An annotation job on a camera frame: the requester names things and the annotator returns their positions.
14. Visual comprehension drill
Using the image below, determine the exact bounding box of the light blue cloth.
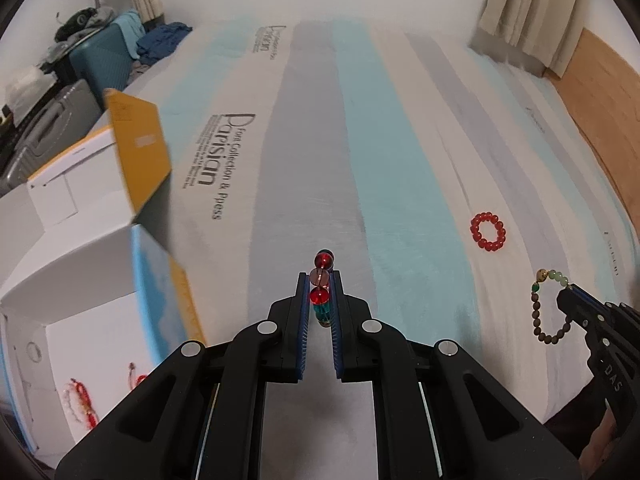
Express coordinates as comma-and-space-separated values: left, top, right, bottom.
117, 9, 147, 59

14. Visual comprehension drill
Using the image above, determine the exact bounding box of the teal suitcase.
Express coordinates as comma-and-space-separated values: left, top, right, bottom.
69, 14, 143, 102

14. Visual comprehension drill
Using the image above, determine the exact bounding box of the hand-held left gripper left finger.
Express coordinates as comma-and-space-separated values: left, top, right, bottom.
54, 271, 309, 480

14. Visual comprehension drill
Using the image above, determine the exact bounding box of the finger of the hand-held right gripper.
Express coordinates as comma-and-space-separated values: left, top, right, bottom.
556, 284, 612, 335

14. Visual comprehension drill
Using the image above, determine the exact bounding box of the green brown bead bracelet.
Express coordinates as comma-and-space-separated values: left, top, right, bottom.
531, 269, 576, 345

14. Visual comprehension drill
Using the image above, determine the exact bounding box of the multicolour bead bracelet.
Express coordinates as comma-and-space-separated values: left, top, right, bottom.
308, 248, 335, 329

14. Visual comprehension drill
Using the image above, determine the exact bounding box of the dark blue cloth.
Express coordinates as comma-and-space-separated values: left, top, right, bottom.
135, 22, 194, 66

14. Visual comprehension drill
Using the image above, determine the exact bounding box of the person's right hand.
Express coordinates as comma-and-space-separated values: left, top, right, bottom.
579, 407, 628, 477

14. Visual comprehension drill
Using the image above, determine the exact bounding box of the red bead bracelet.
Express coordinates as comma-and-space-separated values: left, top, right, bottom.
470, 212, 507, 252

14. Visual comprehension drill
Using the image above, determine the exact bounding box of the grey suitcase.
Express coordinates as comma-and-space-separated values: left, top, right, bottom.
0, 78, 107, 197

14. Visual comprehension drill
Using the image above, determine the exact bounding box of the white plastic bag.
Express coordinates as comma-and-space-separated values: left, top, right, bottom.
4, 67, 47, 107

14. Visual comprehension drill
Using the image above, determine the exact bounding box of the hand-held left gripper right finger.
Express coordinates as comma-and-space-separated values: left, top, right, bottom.
327, 270, 584, 480

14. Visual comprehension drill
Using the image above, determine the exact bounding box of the striped printed blanket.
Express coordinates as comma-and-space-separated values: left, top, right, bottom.
121, 17, 640, 480

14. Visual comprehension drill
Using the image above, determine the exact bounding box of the blue yellow cardboard box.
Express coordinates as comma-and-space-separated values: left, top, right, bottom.
0, 88, 207, 457

